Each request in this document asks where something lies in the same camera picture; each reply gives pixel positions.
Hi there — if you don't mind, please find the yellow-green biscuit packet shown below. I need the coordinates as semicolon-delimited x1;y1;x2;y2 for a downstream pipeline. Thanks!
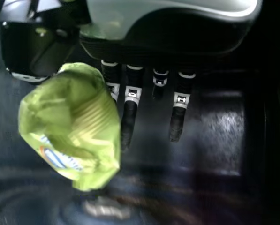
18;62;121;191

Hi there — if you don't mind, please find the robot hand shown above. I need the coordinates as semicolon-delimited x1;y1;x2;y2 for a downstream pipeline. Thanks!
0;0;264;151

